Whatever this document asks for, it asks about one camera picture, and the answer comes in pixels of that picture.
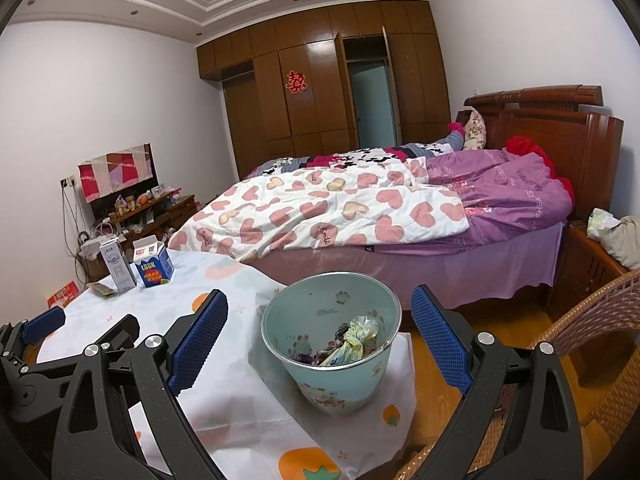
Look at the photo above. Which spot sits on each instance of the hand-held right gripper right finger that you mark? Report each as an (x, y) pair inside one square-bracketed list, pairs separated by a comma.
[(442, 345)]

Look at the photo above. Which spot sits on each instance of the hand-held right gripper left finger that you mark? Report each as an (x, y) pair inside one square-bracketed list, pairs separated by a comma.
[(197, 345)]

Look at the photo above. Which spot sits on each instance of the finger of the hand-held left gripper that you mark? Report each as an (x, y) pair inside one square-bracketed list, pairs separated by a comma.
[(117, 332), (45, 322)]

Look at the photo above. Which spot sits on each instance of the yellow plastic bag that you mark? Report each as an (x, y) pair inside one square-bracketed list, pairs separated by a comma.
[(355, 335)]

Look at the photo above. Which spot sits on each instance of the purple foil wrapper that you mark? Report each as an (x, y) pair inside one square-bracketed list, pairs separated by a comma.
[(307, 357)]

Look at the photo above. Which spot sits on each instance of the light blue cartoon bin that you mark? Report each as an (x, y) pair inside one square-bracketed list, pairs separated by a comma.
[(330, 385)]

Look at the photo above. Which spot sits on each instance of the red snack packet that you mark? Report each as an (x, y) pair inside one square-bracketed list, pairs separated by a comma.
[(62, 295)]

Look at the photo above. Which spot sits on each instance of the grey white milk carton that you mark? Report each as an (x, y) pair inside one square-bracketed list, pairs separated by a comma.
[(117, 267)]

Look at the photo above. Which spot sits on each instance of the blue white drink carton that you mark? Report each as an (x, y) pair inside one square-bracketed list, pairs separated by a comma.
[(154, 270)]

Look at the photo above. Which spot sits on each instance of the white box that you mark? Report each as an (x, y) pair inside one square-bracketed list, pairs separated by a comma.
[(91, 246)]

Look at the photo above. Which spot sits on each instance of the orange toy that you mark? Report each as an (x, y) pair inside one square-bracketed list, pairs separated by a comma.
[(143, 199)]

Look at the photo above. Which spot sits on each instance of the wooden nightstand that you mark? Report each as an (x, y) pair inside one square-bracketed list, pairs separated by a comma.
[(580, 280)]

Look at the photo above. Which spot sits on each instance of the black television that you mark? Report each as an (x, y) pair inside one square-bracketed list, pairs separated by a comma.
[(152, 180)]

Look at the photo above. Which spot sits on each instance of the wicker chair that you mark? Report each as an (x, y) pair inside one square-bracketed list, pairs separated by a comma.
[(600, 320)]

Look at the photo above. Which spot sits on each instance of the patchwork cloth cover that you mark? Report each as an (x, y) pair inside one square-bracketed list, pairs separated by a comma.
[(115, 172)]

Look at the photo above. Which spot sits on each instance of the purple quilt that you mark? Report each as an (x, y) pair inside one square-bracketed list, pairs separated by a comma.
[(500, 185)]

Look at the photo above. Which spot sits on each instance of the heart print quilt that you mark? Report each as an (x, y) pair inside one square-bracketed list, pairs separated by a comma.
[(325, 210)]

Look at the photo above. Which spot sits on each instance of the white crumpled bag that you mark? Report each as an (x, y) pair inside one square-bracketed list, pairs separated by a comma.
[(602, 222)]

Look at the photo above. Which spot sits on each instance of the grey striped garment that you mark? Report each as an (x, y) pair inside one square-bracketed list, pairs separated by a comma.
[(447, 139)]

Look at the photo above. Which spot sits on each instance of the beige cloth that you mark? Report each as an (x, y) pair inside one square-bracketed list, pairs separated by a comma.
[(625, 242)]

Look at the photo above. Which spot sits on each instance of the floral pillow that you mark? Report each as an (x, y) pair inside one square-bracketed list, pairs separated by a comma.
[(475, 130)]

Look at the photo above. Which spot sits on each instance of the wooden bed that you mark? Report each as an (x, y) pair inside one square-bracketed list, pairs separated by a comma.
[(550, 125)]

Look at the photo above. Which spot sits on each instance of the frosted glass door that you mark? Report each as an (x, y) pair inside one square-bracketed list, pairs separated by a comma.
[(372, 105)]

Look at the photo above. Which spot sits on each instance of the brown wooden wardrobe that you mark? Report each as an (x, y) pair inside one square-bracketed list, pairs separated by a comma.
[(310, 110)]

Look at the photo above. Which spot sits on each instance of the red paper decoration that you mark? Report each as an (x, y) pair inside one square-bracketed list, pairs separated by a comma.
[(296, 81)]

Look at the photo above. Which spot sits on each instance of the wall socket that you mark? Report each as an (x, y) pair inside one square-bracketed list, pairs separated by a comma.
[(68, 181)]

